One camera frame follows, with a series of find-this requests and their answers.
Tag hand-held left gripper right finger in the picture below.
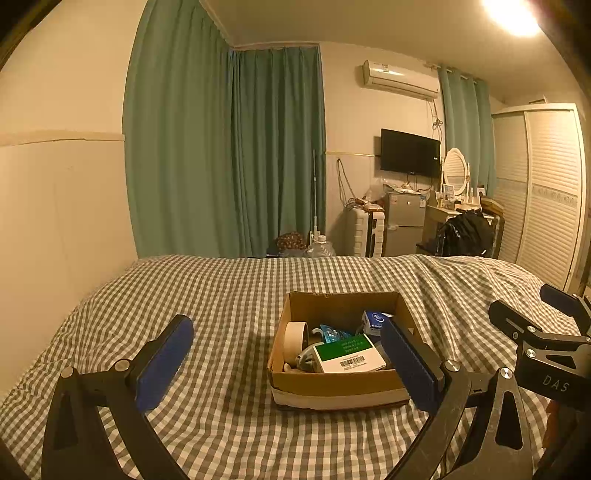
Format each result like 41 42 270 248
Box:
379 318 548 480

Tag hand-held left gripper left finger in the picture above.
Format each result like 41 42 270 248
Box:
41 315 195 480

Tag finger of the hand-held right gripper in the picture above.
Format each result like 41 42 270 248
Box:
539 284 591 335
488 300 578 354

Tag blue tissue packet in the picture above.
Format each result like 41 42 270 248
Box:
361 310 395 335

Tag white and green medicine box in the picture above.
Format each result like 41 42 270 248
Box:
311 333 387 374

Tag cardboard box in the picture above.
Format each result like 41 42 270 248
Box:
267 291 432 411

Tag teal snack packet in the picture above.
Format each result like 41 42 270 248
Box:
318 324 354 344

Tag grey plush toy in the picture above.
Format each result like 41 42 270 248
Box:
283 344 324 374

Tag beige masking tape roll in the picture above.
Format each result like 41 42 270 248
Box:
284 320 312 356

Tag green checkered blanket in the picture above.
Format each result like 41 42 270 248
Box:
0 253 587 480

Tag black bag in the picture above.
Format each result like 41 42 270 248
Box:
436 210 495 257

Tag wooden chair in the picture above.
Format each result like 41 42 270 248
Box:
478 196 506 259

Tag white louvered wardrobe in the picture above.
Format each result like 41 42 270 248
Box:
490 104 591 294

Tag beige dressing table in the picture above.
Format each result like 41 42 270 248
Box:
422 203 467 254

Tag white suitcase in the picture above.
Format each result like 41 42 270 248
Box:
348 210 386 258

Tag silver mini fridge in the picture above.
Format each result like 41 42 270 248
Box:
384 191 428 257

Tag clear water bottle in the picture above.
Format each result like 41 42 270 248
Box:
307 234 336 257

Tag white oval mirror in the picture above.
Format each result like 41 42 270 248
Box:
442 148 469 197

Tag brown patterned bag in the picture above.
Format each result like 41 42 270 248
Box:
276 232 308 254

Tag white mop pole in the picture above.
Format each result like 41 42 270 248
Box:
310 148 321 241

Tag narrow green curtain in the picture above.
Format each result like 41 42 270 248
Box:
438 67 495 199

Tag wide green curtain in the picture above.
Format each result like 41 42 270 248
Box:
124 0 236 259

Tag white air conditioner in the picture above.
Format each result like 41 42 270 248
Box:
361 59 440 100

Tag ceiling light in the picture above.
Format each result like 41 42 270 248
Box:
482 0 541 38

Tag hanging wall cables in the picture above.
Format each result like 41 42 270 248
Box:
336 158 354 206

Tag black wall television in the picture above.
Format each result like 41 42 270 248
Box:
380 128 441 178

